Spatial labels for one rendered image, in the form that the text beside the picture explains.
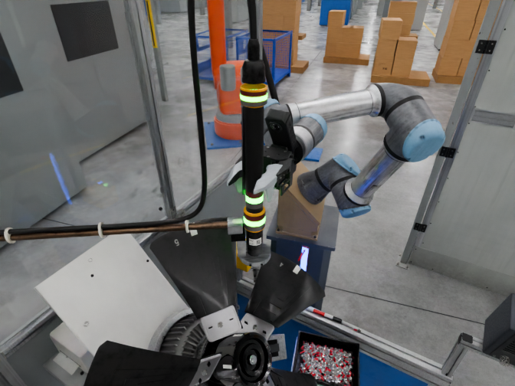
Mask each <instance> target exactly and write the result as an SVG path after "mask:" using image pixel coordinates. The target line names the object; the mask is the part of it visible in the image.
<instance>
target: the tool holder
mask: <svg viewBox="0 0 515 386"><path fill-rule="evenodd" d="M233 219H242V217H235V218H228V234H230V235H231V242H235V241H237V252H238V257H239V259H240V261H241V262H242V263H243V264H245V265H247V266H250V267H259V266H263V265H264V264H266V263H267V262H268V261H269V259H270V258H271V249H270V248H269V246H268V245H266V243H263V244H262V253H261V255H259V256H257V257H253V256H250V255H249V254H248V246H247V242H246V243H245V229H244V224H242V222H241V224H234V223H232V221H233Z"/></svg>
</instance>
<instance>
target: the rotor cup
mask: <svg viewBox="0 0 515 386"><path fill-rule="evenodd" d="M238 334H243V335H242V336H233V335H238ZM218 352H222V354H221V358H220V360H219V362H218V364H217V366H216V368H215V370H214V371H213V373H212V376H211V377H210V378H209V379H208V380H207V381H206V382H203V383H204V384H205V386H262V385H263V384H264V383H265V381H266V380H267V379H268V377H269V374H270V372H271V366H272V354H271V348H270V346H269V344H268V342H267V340H266V339H265V337H263V336H262V335H261V334H259V333H256V332H236V333H234V334H231V335H228V336H225V337H224V338H221V339H218V340H216V341H213V342H210V341H209V340H207V337H205V339H204V341H203V343H202V345H201V347H200V349H199V353H198V358H203V357H205V356H208V355H213V354H215V353H218ZM252 355H255V356H256V358H257V361H256V364H255V365H252V364H251V363H250V357H251V356H252ZM223 365H231V368H223Z"/></svg>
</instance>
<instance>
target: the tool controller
mask: <svg viewBox="0 0 515 386"><path fill-rule="evenodd" d="M482 351H483V353H484V354H487V355H490V356H492V357H494V358H497V359H500V364H501V365H503V366H506V367H509V366H510V364H511V365H514V366H515V293H511V294H510V295H509V296H508V297H507V298H506V299H505V300H504V301H503V302H502V303H501V304H500V305H499V306H498V307H497V308H496V309H495V310H494V311H493V312H492V313H491V314H490V315H489V316H488V317H487V318H486V320H485V325H484V340H483V349H482Z"/></svg>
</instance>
